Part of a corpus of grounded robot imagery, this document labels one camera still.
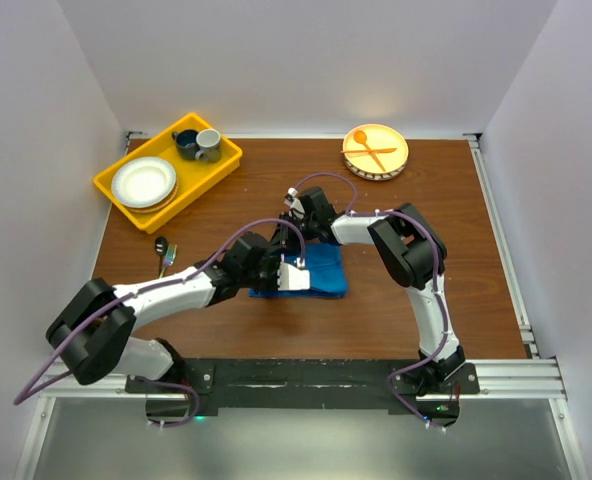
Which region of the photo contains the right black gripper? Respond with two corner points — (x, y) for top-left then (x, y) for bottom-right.
(265, 213), (318, 258)

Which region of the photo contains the blue cloth napkin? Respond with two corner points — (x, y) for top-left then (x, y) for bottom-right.
(248, 243), (349, 299)

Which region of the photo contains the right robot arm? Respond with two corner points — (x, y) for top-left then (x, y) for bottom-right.
(280, 187), (466, 394)

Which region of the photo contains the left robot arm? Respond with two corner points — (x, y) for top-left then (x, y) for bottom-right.
(46, 232), (287, 392)

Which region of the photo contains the iridescent metal fork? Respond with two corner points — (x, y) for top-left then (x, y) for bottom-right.
(158, 244), (177, 278)

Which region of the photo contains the yellow plastic plate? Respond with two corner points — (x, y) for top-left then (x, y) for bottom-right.
(341, 124), (409, 181)

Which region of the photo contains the yellow plastic tray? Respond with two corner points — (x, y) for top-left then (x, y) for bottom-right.
(93, 112), (242, 234)

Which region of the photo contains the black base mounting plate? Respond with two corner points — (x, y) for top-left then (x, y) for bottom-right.
(125, 357), (481, 417)

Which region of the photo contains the grey mug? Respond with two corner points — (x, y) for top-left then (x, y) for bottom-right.
(195, 129), (221, 163)

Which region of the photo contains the orange plastic spoon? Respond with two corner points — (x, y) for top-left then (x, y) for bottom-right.
(353, 129), (386, 172)

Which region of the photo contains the orange plastic knife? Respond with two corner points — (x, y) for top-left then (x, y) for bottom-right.
(341, 147), (397, 154)

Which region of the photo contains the dark blue mug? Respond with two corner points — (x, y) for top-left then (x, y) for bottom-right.
(171, 129), (198, 161)

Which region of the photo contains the white paper plate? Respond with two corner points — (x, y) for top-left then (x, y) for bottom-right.
(111, 156), (177, 209)

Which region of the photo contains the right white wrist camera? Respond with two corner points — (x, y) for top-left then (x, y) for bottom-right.
(284, 187), (305, 219)

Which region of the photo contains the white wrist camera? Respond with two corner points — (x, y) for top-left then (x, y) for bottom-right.
(284, 187), (305, 219)
(277, 262), (311, 292)

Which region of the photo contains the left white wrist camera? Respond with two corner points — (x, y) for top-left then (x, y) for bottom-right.
(277, 262), (311, 292)

